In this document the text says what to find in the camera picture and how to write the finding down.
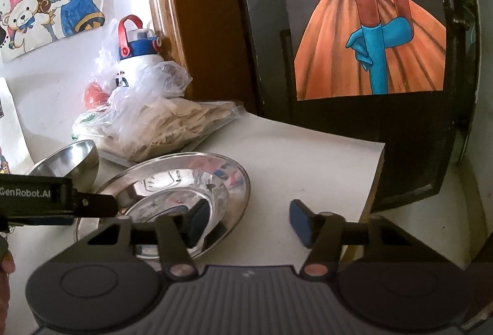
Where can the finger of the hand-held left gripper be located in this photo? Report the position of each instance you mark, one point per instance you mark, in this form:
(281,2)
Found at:
(96,204)

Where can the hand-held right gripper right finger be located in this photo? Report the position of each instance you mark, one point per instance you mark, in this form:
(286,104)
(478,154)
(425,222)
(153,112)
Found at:
(300,221)

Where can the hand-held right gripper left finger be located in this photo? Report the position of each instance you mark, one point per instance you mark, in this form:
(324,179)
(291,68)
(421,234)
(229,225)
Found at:
(198,220)

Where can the wide-rim steel plate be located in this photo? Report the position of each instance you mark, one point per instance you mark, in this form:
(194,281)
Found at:
(161,181)

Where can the person's left hand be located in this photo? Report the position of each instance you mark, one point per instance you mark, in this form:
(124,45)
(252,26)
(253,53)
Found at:
(6,263)

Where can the steel bowl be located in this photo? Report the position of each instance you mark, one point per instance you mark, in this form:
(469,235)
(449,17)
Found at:
(77,161)

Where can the white packet with green label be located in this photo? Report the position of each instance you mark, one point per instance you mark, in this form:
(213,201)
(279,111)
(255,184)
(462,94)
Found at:
(86,123)

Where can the bag of flatbread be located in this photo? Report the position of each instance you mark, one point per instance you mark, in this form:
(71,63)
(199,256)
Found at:
(181,123)

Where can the red tomato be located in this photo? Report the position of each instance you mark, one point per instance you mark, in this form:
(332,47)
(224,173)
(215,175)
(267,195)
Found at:
(94,94)

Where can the crumpled clear plastic bag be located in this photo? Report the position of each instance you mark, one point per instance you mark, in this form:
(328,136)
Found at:
(154,83)

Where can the white and blue water bottle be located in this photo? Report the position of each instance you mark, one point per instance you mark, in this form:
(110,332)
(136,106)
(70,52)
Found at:
(134,50)

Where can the dark door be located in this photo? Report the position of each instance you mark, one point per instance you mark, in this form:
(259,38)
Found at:
(265,50)

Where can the orange dress door poster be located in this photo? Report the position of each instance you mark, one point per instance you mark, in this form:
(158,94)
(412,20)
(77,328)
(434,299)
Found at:
(346,50)

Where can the metal door latch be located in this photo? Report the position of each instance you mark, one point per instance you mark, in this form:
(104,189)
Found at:
(460,21)

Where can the wooden door frame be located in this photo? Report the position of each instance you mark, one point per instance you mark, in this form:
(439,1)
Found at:
(185,11)

